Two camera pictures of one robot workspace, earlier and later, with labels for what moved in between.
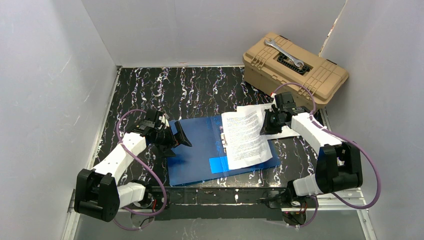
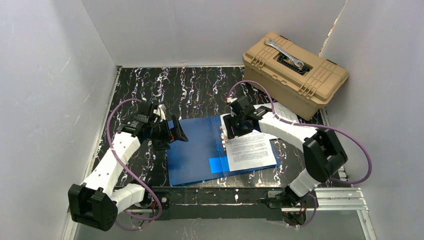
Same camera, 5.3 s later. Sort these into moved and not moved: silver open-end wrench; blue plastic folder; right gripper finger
Moved: right gripper finger
Not moved: blue plastic folder; silver open-end wrench
